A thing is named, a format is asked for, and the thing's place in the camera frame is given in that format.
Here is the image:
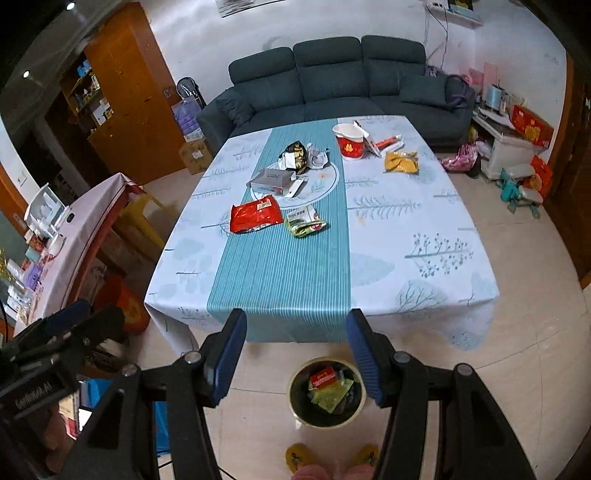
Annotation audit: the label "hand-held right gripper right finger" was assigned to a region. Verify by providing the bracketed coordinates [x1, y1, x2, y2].
[346, 308, 536, 480]

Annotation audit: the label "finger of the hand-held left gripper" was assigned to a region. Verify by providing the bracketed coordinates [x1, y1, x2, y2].
[28, 305, 126, 365]
[11, 299, 92, 352]

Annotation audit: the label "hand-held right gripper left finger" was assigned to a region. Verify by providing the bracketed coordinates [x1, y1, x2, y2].
[69, 308, 247, 480]

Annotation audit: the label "small red box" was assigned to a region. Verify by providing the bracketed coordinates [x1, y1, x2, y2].
[308, 367, 340, 392]

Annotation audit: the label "light green plastic bag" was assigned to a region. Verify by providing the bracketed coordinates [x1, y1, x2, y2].
[310, 383, 354, 414]

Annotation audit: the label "dark blue bin yellow rim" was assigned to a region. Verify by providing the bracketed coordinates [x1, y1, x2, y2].
[287, 356, 368, 430]

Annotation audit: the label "red snack packet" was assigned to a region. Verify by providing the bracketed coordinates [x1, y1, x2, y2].
[229, 195, 283, 235]

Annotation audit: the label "green wrapper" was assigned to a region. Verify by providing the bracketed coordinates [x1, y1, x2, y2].
[284, 205, 329, 238]

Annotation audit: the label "grey box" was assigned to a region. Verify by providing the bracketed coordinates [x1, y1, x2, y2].
[246, 167, 306, 199]

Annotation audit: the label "yellow snack packet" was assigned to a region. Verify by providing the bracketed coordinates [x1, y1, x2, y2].
[383, 150, 421, 176]

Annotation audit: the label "white transparent packet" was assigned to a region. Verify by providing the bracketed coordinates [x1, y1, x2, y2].
[305, 144, 332, 171]

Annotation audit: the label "black gold snack packet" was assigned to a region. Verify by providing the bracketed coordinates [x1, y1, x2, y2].
[278, 141, 309, 175]

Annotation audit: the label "red white paper bucket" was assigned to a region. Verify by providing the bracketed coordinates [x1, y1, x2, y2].
[332, 122, 368, 161]

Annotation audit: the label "red orange gift box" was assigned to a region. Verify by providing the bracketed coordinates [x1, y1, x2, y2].
[99, 275, 151, 334]

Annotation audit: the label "side table with pink cloth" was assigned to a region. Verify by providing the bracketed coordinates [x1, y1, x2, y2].
[0, 173, 144, 337]

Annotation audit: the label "yellow slipper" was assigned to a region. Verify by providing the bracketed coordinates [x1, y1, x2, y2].
[351, 443, 380, 469]
[285, 443, 311, 472]

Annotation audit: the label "white plastic appliance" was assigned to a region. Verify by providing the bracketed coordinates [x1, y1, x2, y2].
[23, 182, 65, 238]

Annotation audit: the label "yellow plastic stool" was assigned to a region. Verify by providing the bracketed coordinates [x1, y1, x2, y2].
[121, 194, 169, 252]

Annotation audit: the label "table with leaf tablecloth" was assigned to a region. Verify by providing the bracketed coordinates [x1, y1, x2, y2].
[144, 114, 502, 357]

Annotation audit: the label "person's left leg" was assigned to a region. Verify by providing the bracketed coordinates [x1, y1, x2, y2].
[293, 464, 340, 480]

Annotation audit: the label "cardboard box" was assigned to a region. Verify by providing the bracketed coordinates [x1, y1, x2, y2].
[179, 138, 214, 175]

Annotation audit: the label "purple package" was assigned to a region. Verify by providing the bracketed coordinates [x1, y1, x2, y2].
[171, 96, 204, 139]

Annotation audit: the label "assorted small shelf boxes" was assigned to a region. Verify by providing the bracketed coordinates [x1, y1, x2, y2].
[65, 60, 114, 127]

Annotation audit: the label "pink clothes pile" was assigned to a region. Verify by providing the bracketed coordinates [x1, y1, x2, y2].
[441, 143, 483, 178]

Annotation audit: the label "teal ride-on toy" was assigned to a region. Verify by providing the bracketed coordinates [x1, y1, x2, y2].
[496, 164, 544, 220]

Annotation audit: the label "wooden cabinet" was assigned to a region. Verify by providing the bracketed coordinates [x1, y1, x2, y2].
[60, 2, 188, 185]

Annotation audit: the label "dark green cushion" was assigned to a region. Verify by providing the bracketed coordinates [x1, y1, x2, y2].
[398, 75, 451, 108]
[217, 90, 254, 129]

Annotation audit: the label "white side cabinet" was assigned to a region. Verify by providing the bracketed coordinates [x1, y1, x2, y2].
[472, 106, 532, 180]

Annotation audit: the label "red paper bag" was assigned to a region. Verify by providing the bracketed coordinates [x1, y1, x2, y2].
[529, 154, 555, 199]

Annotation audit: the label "dark green sofa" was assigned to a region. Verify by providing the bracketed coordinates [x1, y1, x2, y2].
[196, 34, 476, 148]

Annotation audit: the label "purple backpack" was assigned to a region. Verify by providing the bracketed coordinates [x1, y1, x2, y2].
[425, 65, 476, 112]

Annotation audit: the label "wooden door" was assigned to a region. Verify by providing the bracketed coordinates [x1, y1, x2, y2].
[545, 51, 591, 291]

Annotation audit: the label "pink paper bag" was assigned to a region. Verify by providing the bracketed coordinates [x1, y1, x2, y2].
[468, 62, 502, 90]

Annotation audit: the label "hanging cable bundle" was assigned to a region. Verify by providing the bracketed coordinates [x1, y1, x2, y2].
[422, 7, 451, 65]

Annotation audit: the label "white wall shelf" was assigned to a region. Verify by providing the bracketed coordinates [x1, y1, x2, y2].
[425, 0, 483, 26]

